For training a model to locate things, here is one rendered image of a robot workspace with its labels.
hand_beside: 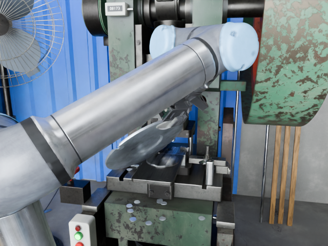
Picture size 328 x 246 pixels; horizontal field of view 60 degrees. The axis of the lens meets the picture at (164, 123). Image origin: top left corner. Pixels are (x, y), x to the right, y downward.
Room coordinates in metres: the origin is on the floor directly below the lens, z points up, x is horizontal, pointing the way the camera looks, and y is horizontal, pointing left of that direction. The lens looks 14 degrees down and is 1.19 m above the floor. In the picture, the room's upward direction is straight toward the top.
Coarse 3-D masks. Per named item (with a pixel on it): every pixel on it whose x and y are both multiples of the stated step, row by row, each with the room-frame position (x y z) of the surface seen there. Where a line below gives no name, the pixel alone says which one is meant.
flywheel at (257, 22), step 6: (258, 18) 1.34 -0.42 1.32; (258, 24) 1.34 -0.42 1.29; (258, 30) 1.33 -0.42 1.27; (258, 36) 1.33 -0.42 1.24; (258, 54) 1.29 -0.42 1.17; (252, 66) 1.27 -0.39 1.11; (252, 72) 1.25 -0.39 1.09; (252, 78) 1.23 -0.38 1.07; (252, 84) 1.21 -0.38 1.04; (252, 90) 1.19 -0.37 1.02; (252, 96) 1.17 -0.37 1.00
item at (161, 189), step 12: (156, 156) 1.03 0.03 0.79; (168, 156) 1.03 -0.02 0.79; (180, 156) 1.05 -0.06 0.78; (144, 168) 0.93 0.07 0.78; (156, 168) 0.93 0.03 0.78; (168, 168) 0.93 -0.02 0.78; (132, 180) 0.85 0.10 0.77; (144, 180) 0.84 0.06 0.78; (156, 180) 0.84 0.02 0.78; (168, 180) 0.84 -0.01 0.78; (156, 192) 0.95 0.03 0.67; (168, 192) 0.94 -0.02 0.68
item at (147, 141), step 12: (144, 132) 0.80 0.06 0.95; (156, 132) 0.85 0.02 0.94; (168, 132) 0.91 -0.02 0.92; (120, 144) 0.78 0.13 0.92; (132, 144) 0.82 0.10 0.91; (144, 144) 0.90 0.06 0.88; (156, 144) 0.95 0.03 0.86; (108, 156) 0.80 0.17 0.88; (120, 156) 0.84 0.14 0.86; (132, 156) 0.91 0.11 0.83; (144, 156) 0.97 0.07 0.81; (120, 168) 0.94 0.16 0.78
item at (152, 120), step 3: (147, 54) 1.06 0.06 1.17; (147, 57) 1.06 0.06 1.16; (150, 57) 1.06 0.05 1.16; (147, 60) 1.06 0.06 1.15; (150, 120) 1.06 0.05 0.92; (153, 120) 1.01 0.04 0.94; (156, 120) 1.01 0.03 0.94; (186, 120) 1.08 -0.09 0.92; (147, 123) 1.06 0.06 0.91; (150, 123) 1.06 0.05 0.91; (183, 123) 1.03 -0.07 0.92; (186, 123) 1.09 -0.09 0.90; (183, 126) 1.03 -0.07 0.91; (183, 129) 1.03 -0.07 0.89
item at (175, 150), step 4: (164, 148) 1.14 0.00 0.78; (168, 148) 1.15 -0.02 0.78; (172, 148) 1.14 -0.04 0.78; (176, 148) 1.14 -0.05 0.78; (160, 152) 1.09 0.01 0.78; (164, 152) 1.09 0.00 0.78; (168, 152) 1.09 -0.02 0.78; (172, 152) 1.09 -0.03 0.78; (176, 152) 1.09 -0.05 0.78; (180, 152) 1.09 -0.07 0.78; (184, 152) 1.09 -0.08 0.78; (184, 156) 1.06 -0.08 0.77; (184, 160) 1.06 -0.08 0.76; (184, 164) 1.06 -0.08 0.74
